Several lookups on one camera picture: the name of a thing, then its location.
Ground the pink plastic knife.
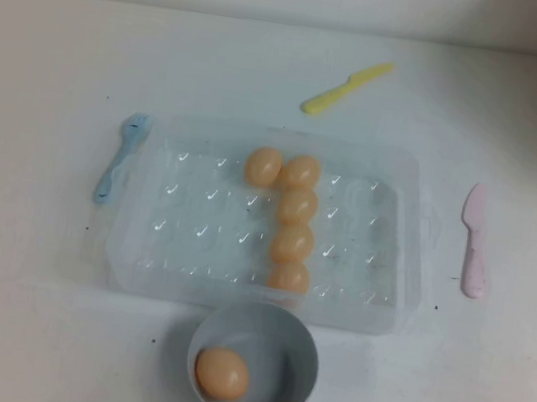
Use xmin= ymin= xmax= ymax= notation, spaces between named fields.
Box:
xmin=449 ymin=180 xmax=502 ymax=302

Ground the grey round bowl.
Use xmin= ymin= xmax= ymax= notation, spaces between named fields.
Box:
xmin=181 ymin=294 xmax=328 ymax=402

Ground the orange egg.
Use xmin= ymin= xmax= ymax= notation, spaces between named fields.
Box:
xmin=278 ymin=152 xmax=324 ymax=192
xmin=273 ymin=184 xmax=323 ymax=229
xmin=190 ymin=343 xmax=255 ymax=402
xmin=264 ymin=256 xmax=314 ymax=297
xmin=242 ymin=143 xmax=286 ymax=192
xmin=268 ymin=219 xmax=319 ymax=268

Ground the yellow plastic knife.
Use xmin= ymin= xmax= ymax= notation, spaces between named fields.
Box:
xmin=300 ymin=51 xmax=396 ymax=128

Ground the clear plastic egg box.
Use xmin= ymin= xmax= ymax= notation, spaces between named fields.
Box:
xmin=96 ymin=106 xmax=451 ymax=344

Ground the blue plastic spoon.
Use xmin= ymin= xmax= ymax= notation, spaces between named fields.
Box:
xmin=91 ymin=107 xmax=155 ymax=212

